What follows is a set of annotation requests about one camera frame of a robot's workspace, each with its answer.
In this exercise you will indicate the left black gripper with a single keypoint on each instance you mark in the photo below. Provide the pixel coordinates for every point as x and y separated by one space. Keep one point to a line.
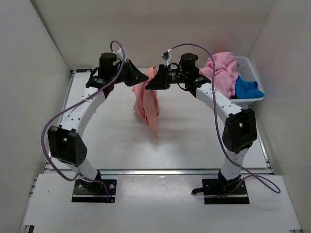
137 76

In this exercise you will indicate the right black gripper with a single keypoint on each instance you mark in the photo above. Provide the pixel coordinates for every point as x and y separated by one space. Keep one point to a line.
161 81

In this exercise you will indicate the salmon pink t shirt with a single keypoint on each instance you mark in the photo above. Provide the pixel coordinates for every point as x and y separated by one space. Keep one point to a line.
146 105

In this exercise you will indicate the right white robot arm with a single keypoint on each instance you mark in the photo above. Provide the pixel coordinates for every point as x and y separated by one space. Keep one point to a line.
239 124

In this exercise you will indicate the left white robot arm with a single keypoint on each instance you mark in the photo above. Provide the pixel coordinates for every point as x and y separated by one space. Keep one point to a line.
66 140

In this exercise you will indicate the blue label sticker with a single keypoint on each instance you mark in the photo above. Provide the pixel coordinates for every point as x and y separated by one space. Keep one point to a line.
83 70

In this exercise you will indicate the light pink t shirt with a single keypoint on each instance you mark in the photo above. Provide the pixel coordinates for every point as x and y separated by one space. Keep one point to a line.
225 72

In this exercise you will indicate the blue t shirt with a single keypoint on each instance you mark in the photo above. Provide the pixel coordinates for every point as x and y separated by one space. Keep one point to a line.
247 90

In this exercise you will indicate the white plastic laundry basket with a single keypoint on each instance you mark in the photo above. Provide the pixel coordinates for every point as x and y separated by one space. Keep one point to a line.
247 73

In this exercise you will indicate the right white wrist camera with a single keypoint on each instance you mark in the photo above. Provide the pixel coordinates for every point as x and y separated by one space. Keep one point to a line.
165 56

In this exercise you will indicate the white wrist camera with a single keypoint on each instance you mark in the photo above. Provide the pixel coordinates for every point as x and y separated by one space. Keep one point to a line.
120 52
165 56

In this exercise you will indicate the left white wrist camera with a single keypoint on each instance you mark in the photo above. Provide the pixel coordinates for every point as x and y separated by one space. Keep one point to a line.
120 52

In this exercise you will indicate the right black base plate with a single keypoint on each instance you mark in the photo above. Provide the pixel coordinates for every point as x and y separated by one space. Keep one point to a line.
214 194

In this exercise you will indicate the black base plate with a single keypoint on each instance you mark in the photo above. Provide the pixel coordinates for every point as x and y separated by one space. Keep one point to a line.
214 194
84 192

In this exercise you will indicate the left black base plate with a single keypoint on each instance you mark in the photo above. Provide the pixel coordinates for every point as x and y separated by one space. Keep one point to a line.
84 192

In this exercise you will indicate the aluminium table edge rail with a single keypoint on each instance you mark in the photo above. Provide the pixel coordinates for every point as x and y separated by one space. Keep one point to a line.
173 171

